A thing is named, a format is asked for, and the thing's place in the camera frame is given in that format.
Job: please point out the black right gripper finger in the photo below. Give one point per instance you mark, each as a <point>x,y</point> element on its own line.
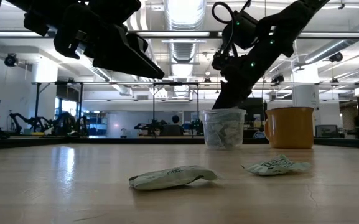
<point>230,98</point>

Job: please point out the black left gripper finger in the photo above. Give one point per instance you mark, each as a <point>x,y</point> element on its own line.
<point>142,46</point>
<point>120,56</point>

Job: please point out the green white stevia packet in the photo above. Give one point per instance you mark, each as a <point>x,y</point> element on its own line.
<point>233,140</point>
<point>173,178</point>
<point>215,140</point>
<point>272,166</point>

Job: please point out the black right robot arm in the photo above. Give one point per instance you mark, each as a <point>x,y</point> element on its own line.
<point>278,28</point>

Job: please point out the black monitor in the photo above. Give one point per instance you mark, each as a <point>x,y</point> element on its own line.
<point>255,105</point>

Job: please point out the clear plastic cup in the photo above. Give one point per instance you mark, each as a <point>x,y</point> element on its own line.
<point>224,124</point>

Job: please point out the rig crossbar with lights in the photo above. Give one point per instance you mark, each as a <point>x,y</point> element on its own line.
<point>182,34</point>

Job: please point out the person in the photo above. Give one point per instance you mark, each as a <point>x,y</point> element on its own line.
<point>175,119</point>

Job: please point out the orange mug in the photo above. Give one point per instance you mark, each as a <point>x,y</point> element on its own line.
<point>288,130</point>

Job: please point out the black ceiling spotlight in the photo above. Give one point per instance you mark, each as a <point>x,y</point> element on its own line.
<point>10,60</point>

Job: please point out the small grey monitor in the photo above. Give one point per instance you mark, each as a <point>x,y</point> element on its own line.
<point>327,130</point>

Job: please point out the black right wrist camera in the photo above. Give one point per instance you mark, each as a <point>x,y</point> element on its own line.
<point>219,60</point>

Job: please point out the black background rig frame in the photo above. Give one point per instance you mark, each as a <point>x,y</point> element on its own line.
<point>36,109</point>
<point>185,83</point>

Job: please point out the silver ventilation duct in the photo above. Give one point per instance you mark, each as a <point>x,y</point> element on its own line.
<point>185,12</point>

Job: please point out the black ceiling camera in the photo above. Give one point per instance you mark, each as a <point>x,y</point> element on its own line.
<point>336,57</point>

